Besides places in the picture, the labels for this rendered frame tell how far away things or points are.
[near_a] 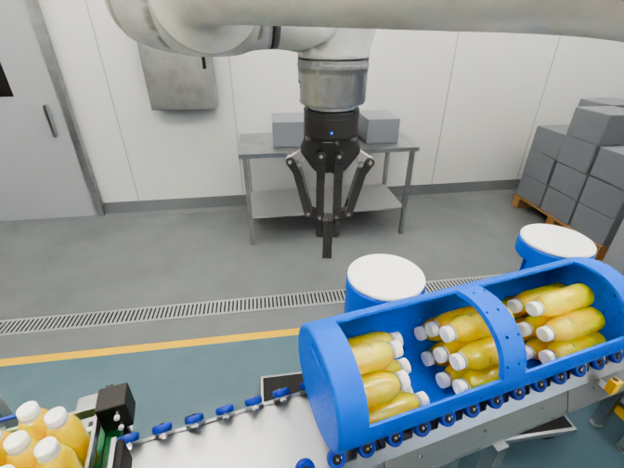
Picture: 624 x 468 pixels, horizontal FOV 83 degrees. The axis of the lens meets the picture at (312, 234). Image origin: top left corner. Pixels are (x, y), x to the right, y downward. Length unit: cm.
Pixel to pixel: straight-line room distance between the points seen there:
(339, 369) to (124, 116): 369
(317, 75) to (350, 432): 65
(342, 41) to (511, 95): 442
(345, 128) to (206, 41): 19
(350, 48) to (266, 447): 87
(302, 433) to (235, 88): 337
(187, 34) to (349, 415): 68
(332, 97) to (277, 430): 82
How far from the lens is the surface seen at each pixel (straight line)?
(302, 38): 45
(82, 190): 453
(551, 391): 128
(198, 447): 104
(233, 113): 394
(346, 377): 76
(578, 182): 418
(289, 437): 102
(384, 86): 412
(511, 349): 96
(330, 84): 46
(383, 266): 136
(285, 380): 210
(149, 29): 44
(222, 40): 40
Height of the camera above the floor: 180
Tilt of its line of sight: 30 degrees down
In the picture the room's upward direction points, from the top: straight up
